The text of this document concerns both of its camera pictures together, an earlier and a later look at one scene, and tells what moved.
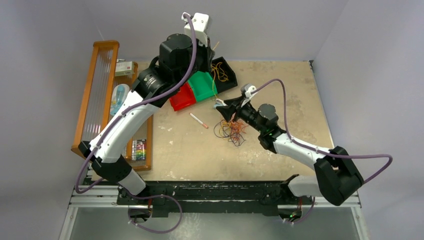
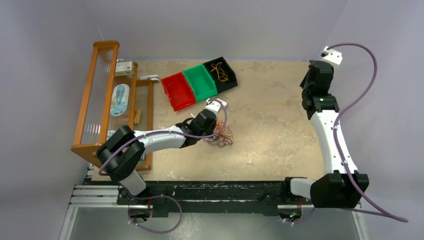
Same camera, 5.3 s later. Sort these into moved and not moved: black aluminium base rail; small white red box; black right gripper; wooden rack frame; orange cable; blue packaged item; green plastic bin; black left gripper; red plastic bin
Moved: orange cable; black left gripper; black right gripper
Not moved: wooden rack frame; green plastic bin; blue packaged item; black aluminium base rail; red plastic bin; small white red box
